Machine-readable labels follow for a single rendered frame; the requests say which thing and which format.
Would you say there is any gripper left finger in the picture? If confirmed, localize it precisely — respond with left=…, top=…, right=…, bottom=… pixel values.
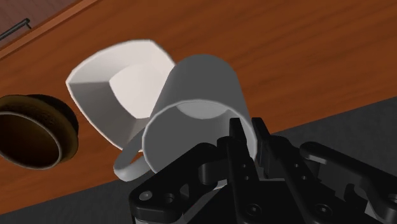
left=129, top=117, right=265, bottom=224

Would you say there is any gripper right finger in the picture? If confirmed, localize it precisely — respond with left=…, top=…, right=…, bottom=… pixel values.
left=251, top=117, right=397, bottom=224

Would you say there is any white mug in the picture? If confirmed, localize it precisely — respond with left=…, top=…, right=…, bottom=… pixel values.
left=113, top=54, right=258, bottom=190

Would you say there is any white square bowl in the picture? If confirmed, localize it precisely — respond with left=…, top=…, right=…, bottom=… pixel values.
left=65, top=39, right=177, bottom=153

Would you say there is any brown round bowl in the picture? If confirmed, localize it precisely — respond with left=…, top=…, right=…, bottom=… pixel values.
left=0, top=94, right=80, bottom=171

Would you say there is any wooden cabinet with black handle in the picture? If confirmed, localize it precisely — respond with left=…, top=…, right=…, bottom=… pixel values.
left=0, top=0, right=397, bottom=216

